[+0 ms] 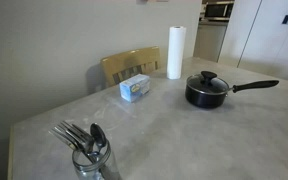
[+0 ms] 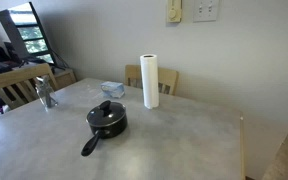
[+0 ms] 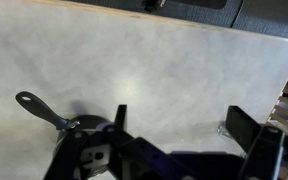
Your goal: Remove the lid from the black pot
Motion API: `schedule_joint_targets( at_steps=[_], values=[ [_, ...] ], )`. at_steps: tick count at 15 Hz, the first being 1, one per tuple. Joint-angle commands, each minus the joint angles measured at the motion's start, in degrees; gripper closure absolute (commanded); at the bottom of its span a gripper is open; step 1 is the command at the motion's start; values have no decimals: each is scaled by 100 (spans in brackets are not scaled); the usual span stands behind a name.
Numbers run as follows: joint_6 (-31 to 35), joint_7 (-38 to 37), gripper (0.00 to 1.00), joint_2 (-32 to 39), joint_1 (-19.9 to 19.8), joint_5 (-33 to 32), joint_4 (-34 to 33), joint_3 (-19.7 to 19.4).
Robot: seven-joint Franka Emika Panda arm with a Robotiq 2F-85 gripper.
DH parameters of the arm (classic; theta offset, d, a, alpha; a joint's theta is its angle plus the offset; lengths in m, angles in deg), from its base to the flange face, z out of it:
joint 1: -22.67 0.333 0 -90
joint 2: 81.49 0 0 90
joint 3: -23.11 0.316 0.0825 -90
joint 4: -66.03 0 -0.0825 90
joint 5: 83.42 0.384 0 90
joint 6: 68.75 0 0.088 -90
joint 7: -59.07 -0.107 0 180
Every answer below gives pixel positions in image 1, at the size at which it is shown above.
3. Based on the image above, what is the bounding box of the glass jar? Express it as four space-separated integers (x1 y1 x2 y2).
72 143 122 180

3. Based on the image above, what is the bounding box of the black pot with handle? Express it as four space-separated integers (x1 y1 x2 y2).
185 80 279 109

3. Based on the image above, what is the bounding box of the blue tissue box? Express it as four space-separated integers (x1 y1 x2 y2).
119 74 150 102

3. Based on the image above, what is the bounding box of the microwave oven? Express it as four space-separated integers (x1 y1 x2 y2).
204 1 234 21

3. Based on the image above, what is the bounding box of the black wall device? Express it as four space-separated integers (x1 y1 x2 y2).
282 15 288 24

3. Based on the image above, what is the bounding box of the silver spoon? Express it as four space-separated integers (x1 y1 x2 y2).
90 123 107 153

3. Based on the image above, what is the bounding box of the wooden chair by wall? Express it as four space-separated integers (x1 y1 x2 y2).
100 46 160 86

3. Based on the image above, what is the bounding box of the silver fork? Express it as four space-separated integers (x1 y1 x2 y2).
50 127 84 150
61 121 94 154

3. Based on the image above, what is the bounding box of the white paper towel roll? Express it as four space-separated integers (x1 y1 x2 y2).
167 26 186 79

